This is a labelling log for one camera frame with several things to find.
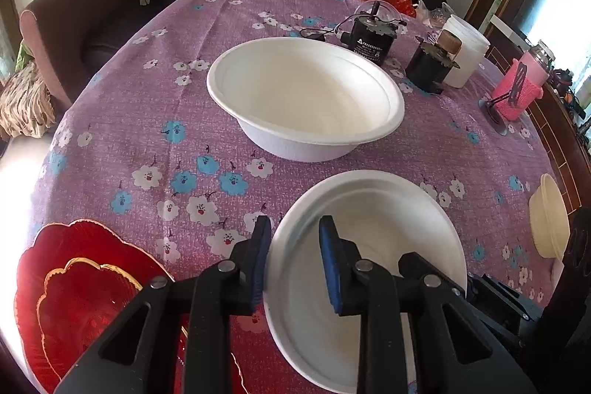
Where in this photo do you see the thermos with pink knitted sleeve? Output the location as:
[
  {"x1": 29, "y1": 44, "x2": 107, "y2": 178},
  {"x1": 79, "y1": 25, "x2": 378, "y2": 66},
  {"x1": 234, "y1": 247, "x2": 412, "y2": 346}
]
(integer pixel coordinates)
[{"x1": 490, "y1": 40, "x2": 556, "y2": 121}]

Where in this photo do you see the grey phone stand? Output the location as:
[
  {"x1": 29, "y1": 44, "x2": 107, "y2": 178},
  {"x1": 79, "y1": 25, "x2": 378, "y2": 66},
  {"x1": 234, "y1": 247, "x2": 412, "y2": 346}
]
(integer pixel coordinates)
[{"x1": 479, "y1": 62, "x2": 528, "y2": 137}]

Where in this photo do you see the large red glass plate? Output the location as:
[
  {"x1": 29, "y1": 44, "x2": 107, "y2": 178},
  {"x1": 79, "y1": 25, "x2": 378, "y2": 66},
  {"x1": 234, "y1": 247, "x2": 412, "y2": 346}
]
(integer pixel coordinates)
[{"x1": 14, "y1": 219, "x2": 245, "y2": 394}]

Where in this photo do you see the patterned blanket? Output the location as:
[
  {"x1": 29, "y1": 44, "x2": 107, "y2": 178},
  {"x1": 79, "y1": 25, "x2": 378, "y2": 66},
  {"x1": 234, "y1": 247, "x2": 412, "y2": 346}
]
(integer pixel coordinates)
[{"x1": 0, "y1": 61, "x2": 59, "y2": 142}]

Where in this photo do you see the black motor with wooden spool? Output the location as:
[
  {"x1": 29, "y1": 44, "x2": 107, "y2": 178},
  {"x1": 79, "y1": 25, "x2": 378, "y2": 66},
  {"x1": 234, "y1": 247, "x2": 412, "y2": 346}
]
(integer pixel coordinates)
[{"x1": 405, "y1": 29, "x2": 462, "y2": 96}]

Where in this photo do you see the clear plastic bag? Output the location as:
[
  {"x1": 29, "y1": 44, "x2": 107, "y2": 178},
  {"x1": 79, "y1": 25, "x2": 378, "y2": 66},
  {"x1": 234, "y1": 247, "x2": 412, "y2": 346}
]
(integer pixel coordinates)
[{"x1": 414, "y1": 0, "x2": 454, "y2": 26}]

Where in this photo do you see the white plastic jar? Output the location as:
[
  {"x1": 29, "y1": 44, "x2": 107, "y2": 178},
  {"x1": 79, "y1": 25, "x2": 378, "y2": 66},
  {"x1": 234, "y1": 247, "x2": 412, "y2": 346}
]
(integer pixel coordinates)
[{"x1": 440, "y1": 14, "x2": 491, "y2": 89}]

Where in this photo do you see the white shallow bowl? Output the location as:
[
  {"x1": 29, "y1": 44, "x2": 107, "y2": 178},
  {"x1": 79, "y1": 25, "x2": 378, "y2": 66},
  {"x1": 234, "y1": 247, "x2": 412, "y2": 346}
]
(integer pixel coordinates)
[{"x1": 264, "y1": 170, "x2": 468, "y2": 394}]

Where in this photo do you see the clear plastic dome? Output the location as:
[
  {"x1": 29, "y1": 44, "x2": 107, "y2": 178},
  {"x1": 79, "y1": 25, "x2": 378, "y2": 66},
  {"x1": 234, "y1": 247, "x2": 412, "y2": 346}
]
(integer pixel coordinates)
[{"x1": 355, "y1": 0, "x2": 403, "y2": 26}]

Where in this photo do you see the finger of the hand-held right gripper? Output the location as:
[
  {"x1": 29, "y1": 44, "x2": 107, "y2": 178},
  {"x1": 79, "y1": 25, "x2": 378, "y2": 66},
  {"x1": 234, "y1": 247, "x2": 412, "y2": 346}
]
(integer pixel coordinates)
[{"x1": 467, "y1": 273, "x2": 542, "y2": 347}]

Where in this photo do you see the green cloth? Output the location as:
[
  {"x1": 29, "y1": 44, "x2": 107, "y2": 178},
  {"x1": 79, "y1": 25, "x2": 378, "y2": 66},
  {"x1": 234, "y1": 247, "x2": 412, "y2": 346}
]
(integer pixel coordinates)
[{"x1": 15, "y1": 42, "x2": 32, "y2": 72}]

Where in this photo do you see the small cream bowl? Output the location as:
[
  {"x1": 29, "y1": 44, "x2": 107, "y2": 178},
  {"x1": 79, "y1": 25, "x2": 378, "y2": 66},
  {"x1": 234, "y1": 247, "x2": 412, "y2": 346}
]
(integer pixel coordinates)
[{"x1": 528, "y1": 173, "x2": 570, "y2": 261}]

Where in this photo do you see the small red glass plate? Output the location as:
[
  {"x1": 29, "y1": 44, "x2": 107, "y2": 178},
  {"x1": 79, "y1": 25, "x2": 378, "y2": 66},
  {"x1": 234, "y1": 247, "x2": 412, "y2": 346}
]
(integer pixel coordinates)
[{"x1": 36, "y1": 257, "x2": 145, "y2": 382}]

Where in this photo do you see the brown armchair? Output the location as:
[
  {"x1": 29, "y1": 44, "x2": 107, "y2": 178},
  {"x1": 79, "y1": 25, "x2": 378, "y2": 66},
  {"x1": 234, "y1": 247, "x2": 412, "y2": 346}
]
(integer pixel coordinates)
[{"x1": 18, "y1": 0, "x2": 151, "y2": 109}]

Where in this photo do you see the purple floral tablecloth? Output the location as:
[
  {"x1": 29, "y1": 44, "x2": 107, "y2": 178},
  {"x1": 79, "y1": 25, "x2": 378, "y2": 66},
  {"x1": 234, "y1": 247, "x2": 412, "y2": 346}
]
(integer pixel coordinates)
[{"x1": 27, "y1": 0, "x2": 563, "y2": 394}]

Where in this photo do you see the large white bowl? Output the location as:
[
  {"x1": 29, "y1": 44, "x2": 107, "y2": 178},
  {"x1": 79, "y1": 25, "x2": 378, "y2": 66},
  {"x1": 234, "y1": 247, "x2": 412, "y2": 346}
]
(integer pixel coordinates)
[{"x1": 207, "y1": 36, "x2": 406, "y2": 163}]

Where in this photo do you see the small clutter on cabinet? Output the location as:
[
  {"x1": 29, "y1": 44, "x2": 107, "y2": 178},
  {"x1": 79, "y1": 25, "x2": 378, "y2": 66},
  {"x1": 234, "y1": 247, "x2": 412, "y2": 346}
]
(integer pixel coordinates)
[{"x1": 549, "y1": 65, "x2": 591, "y2": 133}]

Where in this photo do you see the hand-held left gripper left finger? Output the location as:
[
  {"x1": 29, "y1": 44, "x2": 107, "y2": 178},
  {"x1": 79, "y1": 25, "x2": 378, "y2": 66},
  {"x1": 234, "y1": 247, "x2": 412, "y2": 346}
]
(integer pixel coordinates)
[{"x1": 53, "y1": 215, "x2": 273, "y2": 394}]

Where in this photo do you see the black motor with white label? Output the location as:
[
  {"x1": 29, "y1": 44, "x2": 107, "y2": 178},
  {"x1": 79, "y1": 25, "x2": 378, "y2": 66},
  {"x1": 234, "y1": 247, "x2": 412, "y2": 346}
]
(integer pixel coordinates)
[{"x1": 346, "y1": 1, "x2": 408, "y2": 65}]

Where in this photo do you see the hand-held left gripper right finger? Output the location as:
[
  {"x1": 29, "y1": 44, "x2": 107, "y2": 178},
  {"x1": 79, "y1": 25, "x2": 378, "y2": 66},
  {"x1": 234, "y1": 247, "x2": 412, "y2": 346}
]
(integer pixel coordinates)
[{"x1": 318, "y1": 215, "x2": 539, "y2": 394}]

